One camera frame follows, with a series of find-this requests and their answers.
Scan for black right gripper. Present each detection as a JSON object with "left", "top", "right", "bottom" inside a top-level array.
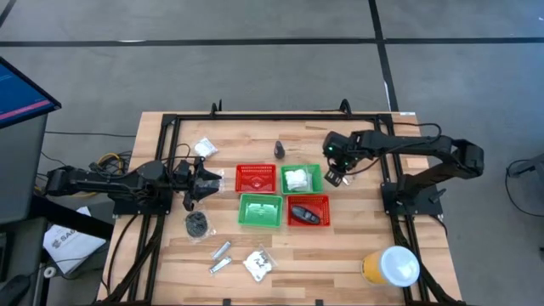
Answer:
[{"left": 321, "top": 131, "right": 362, "bottom": 188}]

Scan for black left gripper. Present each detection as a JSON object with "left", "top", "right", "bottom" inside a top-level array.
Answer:
[{"left": 172, "top": 159, "right": 223, "bottom": 213}]

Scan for clear bag black hair ties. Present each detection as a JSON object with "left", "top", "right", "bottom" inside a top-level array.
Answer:
[
  {"left": 203, "top": 168, "right": 225, "bottom": 196},
  {"left": 183, "top": 210, "right": 217, "bottom": 244}
]

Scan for clear bag of cotton swabs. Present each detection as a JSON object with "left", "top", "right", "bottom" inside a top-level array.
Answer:
[{"left": 193, "top": 136, "right": 220, "bottom": 161}]

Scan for white cotton pads bag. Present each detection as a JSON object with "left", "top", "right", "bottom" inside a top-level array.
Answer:
[{"left": 283, "top": 167, "right": 310, "bottom": 192}]

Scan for black oblong toiletry item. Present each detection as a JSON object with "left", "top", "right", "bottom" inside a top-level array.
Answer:
[{"left": 290, "top": 204, "right": 322, "bottom": 226}]

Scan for clear handwritten vanity pack bag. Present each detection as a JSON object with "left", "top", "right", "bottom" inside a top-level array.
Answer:
[{"left": 241, "top": 245, "right": 278, "bottom": 284}]

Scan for green slotted plastic basket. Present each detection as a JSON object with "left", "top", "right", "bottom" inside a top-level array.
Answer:
[
  {"left": 237, "top": 192, "right": 285, "bottom": 230},
  {"left": 280, "top": 162, "right": 325, "bottom": 196}
]

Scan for red slotted plastic basket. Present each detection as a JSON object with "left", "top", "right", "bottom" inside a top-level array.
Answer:
[
  {"left": 286, "top": 194, "right": 332, "bottom": 229},
  {"left": 235, "top": 162, "right": 278, "bottom": 195}
]

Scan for yellow wipes canister white lid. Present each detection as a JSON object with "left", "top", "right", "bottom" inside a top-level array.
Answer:
[{"left": 360, "top": 245, "right": 422, "bottom": 289}]

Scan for black metal beam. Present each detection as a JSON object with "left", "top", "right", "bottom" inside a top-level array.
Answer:
[{"left": 31, "top": 194, "right": 115, "bottom": 241}]

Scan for white printed paper sheet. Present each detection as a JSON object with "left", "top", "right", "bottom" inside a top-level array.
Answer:
[{"left": 42, "top": 207, "right": 107, "bottom": 275}]

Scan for grey cabinet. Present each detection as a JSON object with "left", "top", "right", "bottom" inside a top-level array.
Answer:
[{"left": 0, "top": 113, "right": 48, "bottom": 225}]

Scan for monitor with blue screen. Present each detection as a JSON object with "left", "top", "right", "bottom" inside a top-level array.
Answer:
[{"left": 0, "top": 56, "right": 63, "bottom": 130}]

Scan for black rounded device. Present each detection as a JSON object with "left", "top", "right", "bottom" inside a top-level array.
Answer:
[{"left": 0, "top": 274, "right": 31, "bottom": 306}]

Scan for black aluminium table frame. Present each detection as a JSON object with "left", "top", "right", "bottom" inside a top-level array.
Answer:
[{"left": 99, "top": 110, "right": 462, "bottom": 306}]

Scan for yellow cable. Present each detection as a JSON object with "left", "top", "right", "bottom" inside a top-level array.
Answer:
[{"left": 76, "top": 151, "right": 128, "bottom": 199}]

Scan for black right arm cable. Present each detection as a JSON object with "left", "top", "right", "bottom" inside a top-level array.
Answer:
[{"left": 348, "top": 122, "right": 444, "bottom": 176}]

